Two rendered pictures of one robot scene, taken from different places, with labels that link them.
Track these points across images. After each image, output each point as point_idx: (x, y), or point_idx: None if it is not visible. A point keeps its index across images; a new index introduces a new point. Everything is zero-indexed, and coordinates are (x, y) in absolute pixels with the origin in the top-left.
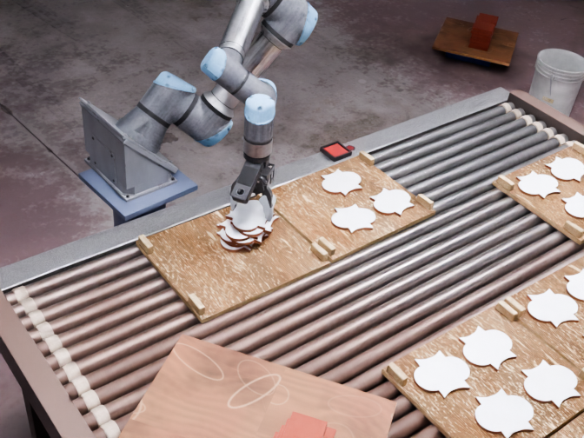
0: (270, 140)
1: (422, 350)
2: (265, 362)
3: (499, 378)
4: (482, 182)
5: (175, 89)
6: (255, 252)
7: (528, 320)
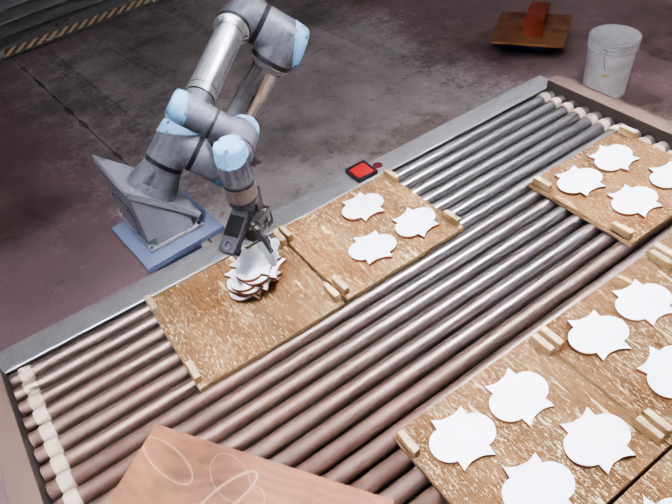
0: (250, 184)
1: (441, 406)
2: (243, 455)
3: (533, 437)
4: (518, 185)
5: (176, 134)
6: (265, 300)
7: (569, 353)
